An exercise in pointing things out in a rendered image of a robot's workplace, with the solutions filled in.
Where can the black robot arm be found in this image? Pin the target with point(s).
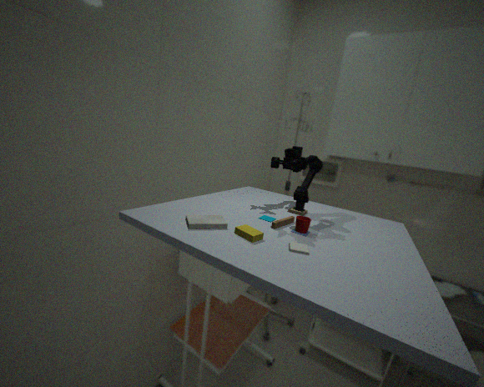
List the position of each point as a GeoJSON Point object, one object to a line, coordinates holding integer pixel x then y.
{"type": "Point", "coordinates": [301, 193]}

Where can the tan wooden bar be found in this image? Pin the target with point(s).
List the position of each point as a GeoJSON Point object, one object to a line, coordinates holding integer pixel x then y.
{"type": "Point", "coordinates": [282, 222]}

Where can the yellow rectangular block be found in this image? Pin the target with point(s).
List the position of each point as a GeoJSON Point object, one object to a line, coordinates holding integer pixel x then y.
{"type": "Point", "coordinates": [249, 233]}

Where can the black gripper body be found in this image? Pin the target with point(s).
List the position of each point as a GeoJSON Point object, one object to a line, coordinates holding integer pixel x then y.
{"type": "Point", "coordinates": [286, 160]}

